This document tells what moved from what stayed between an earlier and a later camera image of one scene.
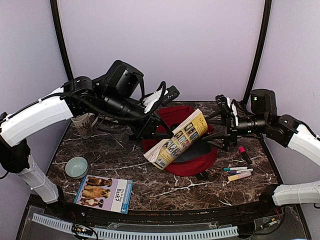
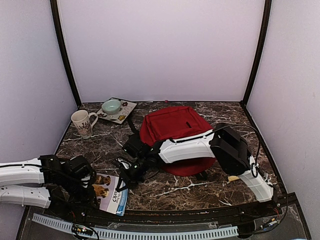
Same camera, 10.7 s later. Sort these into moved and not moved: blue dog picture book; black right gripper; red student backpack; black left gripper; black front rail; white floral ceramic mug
Moved: black right gripper; red student backpack; black left gripper
Not moved: blue dog picture book; black front rail; white floral ceramic mug
